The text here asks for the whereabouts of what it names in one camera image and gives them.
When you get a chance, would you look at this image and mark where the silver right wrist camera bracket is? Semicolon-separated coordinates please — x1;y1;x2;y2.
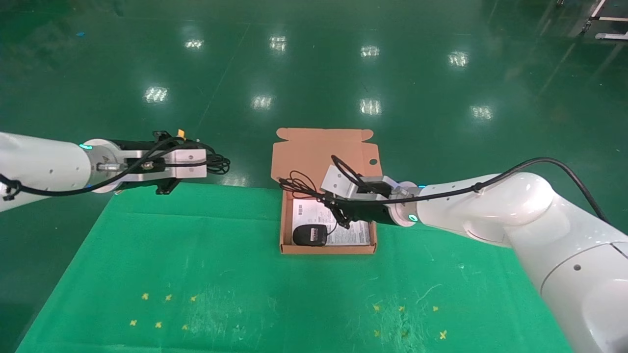
320;165;399;201

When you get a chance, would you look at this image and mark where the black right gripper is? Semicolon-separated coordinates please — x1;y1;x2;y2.
321;192;394;230

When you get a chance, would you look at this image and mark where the black mouse usb cable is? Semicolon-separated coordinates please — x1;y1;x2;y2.
278;170;340;248

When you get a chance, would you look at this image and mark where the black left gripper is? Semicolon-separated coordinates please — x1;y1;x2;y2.
110;130;204;196

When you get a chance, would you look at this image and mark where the open brown cardboard box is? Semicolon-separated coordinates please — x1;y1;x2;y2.
271;128;383;254

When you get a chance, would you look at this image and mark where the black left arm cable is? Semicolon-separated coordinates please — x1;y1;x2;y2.
0;137;217;201

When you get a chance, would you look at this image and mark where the white printed instruction sheet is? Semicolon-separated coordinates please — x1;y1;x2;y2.
291;199;371;246

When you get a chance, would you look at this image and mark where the green table cloth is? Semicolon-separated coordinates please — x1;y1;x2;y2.
15;180;575;353

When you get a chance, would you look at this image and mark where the black data cable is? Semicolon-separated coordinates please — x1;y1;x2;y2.
205;153;231;176

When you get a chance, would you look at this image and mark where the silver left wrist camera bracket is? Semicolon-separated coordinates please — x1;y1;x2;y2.
117;147;208;180

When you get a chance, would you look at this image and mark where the white metal frame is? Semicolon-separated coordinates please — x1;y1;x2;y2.
581;0;628;41

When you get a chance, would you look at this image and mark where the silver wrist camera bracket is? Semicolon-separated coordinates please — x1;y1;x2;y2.
117;147;208;180
320;165;399;201

